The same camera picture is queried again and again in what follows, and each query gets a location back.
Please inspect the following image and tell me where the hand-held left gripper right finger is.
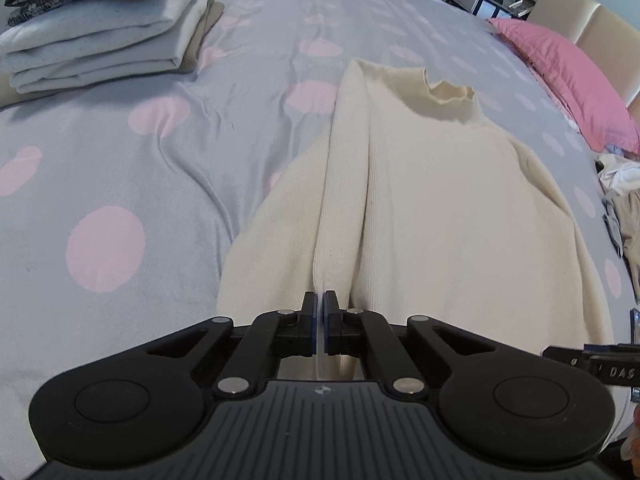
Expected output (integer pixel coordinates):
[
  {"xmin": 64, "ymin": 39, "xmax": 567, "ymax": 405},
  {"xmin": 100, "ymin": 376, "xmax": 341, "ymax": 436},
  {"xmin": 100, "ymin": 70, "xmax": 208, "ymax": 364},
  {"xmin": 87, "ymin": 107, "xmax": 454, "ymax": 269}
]
[{"xmin": 323, "ymin": 289, "xmax": 501, "ymax": 401}]

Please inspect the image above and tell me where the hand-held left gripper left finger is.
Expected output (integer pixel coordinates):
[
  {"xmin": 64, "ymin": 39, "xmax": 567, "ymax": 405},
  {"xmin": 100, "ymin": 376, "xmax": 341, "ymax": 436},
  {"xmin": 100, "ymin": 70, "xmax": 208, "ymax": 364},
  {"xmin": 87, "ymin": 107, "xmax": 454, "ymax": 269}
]
[{"xmin": 142, "ymin": 291, "xmax": 320, "ymax": 401}]

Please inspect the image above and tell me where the cream knit sweater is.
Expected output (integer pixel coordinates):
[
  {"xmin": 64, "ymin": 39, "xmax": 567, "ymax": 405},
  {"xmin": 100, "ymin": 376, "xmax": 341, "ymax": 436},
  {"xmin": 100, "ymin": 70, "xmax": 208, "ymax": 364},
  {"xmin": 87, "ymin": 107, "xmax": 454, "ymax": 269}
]
[{"xmin": 216, "ymin": 57, "xmax": 615, "ymax": 386}]

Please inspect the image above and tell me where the bed with pink dotted sheet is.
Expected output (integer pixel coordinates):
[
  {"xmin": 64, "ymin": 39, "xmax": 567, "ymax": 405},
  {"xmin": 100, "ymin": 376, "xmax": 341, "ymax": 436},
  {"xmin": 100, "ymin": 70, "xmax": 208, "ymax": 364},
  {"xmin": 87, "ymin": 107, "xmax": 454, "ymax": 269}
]
[{"xmin": 0, "ymin": 0, "xmax": 640, "ymax": 466}]

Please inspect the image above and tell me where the pink pillow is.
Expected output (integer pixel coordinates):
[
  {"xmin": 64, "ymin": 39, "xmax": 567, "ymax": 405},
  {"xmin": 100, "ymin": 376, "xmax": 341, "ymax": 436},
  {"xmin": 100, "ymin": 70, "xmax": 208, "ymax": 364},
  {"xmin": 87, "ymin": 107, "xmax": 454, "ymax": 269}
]
[{"xmin": 487, "ymin": 17, "xmax": 640, "ymax": 157}]

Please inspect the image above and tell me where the beige padded headboard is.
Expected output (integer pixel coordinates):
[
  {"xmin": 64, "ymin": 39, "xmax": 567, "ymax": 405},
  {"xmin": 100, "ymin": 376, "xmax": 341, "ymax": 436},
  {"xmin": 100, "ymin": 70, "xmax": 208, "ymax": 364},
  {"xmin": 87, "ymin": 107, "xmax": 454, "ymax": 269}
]
[{"xmin": 527, "ymin": 0, "xmax": 640, "ymax": 107}]

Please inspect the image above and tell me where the grey folded garment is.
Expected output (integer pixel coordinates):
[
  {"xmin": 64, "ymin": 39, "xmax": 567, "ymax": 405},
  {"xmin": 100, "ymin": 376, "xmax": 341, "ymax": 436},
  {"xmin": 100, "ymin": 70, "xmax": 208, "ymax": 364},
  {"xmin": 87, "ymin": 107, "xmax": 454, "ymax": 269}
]
[{"xmin": 0, "ymin": 0, "xmax": 183, "ymax": 70}]

